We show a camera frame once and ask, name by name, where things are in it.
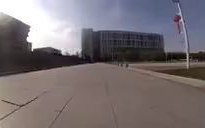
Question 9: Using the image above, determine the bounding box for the group of people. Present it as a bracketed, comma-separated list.
[114, 61, 130, 69]

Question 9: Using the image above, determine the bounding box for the large curved glass building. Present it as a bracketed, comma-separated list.
[81, 28, 167, 63]

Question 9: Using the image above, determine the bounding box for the grey concrete slab pavement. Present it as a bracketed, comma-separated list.
[0, 62, 205, 128]

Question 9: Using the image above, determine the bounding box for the low dark building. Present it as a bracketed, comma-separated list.
[32, 46, 63, 56]

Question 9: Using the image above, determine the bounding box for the pale concrete kerb strip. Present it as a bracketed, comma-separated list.
[107, 63, 205, 93]

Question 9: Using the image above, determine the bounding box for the red flag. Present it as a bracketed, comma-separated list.
[173, 14, 183, 35]

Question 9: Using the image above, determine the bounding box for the white leaning pole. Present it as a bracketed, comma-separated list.
[172, 0, 191, 70]

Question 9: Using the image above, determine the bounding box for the dark grass patch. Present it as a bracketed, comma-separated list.
[156, 66, 205, 83]

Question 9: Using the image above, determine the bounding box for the distant row of trees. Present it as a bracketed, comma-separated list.
[165, 50, 205, 62]

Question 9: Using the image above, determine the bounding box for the dark tall building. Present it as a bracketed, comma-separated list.
[0, 12, 33, 56]

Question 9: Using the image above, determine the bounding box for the dark long wall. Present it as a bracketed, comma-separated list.
[0, 53, 91, 79]

